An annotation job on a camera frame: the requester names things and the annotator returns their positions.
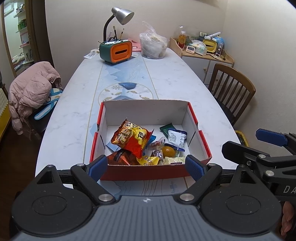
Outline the cream snack packet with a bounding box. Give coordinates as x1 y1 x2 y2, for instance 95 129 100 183
163 157 185 165

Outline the dark red snack packet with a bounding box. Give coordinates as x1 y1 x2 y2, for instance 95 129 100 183
107 149 139 166

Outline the brown egg snack packet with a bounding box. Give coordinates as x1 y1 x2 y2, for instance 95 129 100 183
162 145 179 158

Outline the white blue snack packet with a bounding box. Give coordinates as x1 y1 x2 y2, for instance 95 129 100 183
167 128 187 152

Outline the purple candy packet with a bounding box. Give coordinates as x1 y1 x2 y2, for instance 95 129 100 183
152 149 164 161

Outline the clear small sausage packet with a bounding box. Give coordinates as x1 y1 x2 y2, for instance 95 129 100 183
150 138 166 149

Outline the red yellow chip bag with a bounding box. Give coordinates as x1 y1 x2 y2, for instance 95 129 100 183
111 120 153 159

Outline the yellow snack packet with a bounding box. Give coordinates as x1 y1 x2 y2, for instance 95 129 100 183
137 156 159 166

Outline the green snack packet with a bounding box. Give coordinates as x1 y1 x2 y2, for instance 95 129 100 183
159 123 176 138

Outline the blue cookie packet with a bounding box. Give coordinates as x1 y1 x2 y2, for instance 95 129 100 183
145 135 156 149

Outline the light blue snack packet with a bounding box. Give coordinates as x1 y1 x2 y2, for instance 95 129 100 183
106 142 121 152

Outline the person right hand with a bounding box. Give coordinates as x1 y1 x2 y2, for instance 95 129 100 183
280 201 295 237

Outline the yellow mesh waste bin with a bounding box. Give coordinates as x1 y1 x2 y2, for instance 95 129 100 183
235 130 249 147

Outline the wooden chair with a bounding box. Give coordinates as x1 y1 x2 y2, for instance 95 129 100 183
208 63 256 125

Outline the white red cardboard box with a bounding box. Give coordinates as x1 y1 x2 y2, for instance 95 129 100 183
89 99 212 181

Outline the blue white chair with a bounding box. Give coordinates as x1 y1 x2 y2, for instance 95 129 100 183
34 88 63 121

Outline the white wooden cabinet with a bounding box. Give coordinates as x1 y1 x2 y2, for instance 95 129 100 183
169 38 234 87

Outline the pink puffer jacket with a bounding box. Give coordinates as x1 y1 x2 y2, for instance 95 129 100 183
9 61 63 135

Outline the yellow tissue box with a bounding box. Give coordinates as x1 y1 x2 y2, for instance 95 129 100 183
203 39 218 54

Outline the white pink digital timer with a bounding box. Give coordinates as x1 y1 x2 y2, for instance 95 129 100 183
186 46 196 54

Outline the wet wipes pack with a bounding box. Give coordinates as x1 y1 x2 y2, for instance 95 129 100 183
191 40 207 56

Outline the orange green tissue box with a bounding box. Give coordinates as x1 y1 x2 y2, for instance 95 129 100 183
99 40 132 64

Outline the clear plastic bag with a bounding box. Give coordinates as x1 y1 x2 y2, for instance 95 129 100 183
139 21 168 59

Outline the glass dome with fries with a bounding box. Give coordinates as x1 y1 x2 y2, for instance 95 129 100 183
174 26 187 50

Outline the silver desk lamp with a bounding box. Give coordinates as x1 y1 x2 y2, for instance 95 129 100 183
103 7 134 42

